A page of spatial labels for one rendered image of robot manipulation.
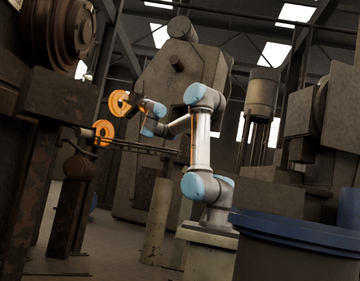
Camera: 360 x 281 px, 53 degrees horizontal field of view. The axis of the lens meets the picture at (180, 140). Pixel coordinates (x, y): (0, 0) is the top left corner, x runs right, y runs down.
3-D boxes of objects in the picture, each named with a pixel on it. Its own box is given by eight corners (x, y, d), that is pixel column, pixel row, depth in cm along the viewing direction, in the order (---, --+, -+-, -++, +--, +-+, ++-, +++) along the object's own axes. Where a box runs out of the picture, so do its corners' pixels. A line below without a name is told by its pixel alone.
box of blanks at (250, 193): (199, 246, 342) (213, 166, 353) (180, 233, 422) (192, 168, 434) (297, 263, 361) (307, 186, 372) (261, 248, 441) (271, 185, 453)
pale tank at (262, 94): (225, 221, 970) (252, 63, 1036) (223, 219, 1060) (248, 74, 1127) (259, 228, 963) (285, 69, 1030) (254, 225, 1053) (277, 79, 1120)
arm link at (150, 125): (160, 141, 197) (166, 122, 196) (144, 136, 190) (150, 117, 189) (152, 137, 203) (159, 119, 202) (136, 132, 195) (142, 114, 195)
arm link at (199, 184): (222, 203, 155) (222, 87, 171) (197, 198, 146) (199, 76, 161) (201, 204, 164) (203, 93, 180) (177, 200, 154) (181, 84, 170)
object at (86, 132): (73, 137, 204) (75, 126, 204) (87, 139, 211) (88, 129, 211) (80, 137, 200) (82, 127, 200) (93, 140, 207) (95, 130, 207)
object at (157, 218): (137, 262, 213) (155, 175, 220) (140, 259, 224) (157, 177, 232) (157, 267, 212) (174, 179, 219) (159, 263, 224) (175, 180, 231)
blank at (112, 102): (109, 87, 208) (113, 86, 206) (129, 93, 221) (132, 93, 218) (106, 114, 207) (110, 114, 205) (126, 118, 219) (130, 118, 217)
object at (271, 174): (256, 237, 610) (266, 173, 626) (295, 250, 505) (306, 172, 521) (227, 232, 595) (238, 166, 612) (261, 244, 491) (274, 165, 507)
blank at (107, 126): (95, 149, 214) (98, 150, 212) (87, 125, 209) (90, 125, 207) (113, 139, 225) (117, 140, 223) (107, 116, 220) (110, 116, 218)
